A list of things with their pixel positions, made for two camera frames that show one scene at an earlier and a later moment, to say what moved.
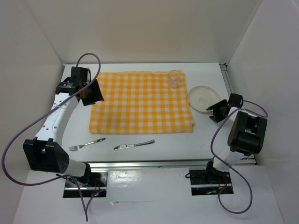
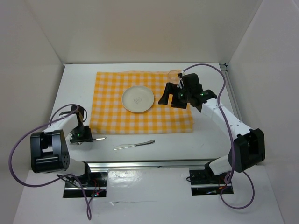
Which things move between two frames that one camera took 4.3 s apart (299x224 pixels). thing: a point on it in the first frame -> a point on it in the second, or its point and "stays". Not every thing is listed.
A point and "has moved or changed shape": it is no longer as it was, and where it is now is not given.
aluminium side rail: (226, 79) stays
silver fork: (76, 148) -> (98, 138)
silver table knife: (127, 145) stays
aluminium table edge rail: (101, 169) stays
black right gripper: (216, 117) -> (170, 88)
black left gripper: (96, 96) -> (87, 138)
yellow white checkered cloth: (140, 102) stays
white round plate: (201, 97) has moved or changed shape
